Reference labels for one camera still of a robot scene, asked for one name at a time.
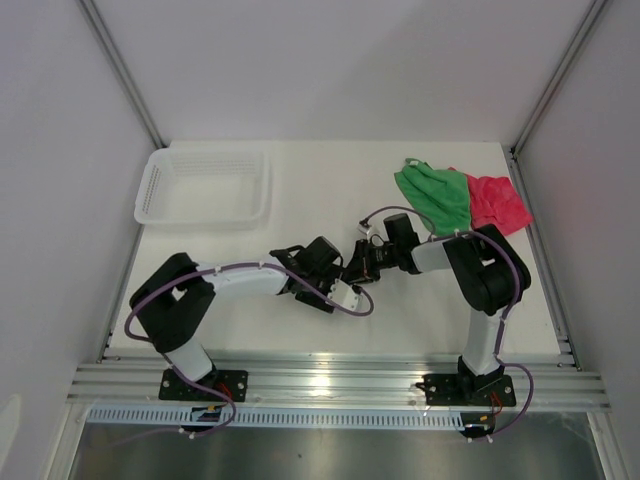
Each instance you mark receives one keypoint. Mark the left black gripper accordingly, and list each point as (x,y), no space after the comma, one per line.
(313,300)

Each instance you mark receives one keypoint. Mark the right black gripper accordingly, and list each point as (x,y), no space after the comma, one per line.
(361,268)

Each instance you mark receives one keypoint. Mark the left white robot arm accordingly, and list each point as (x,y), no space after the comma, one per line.
(171,304)

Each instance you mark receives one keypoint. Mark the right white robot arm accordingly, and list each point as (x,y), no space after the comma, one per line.
(490,274)

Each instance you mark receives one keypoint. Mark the green towel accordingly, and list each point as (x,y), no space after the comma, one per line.
(442,195)

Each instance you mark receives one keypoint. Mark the pink towel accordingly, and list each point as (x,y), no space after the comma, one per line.
(494,200)

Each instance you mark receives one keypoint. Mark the white plastic basket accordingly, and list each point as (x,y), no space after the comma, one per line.
(217,188)

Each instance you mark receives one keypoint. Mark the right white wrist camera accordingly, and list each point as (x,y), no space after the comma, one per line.
(365,229)

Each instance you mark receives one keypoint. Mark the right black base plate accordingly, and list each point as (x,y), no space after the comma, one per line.
(442,389)

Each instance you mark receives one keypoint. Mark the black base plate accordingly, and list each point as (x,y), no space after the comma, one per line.
(442,389)
(230,383)

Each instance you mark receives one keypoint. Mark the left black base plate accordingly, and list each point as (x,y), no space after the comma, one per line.
(230,383)

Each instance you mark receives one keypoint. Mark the aluminium front rail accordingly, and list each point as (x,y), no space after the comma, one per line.
(337,381)

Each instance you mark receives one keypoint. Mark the white slotted cable duct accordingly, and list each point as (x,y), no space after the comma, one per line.
(311,418)

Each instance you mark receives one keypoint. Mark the left aluminium corner post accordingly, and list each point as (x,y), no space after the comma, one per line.
(105,40)

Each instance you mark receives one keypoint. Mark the aluminium corner post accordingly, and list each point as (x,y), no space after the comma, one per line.
(579,39)
(105,40)

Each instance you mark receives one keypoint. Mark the right aluminium corner post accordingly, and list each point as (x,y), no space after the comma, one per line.
(579,39)

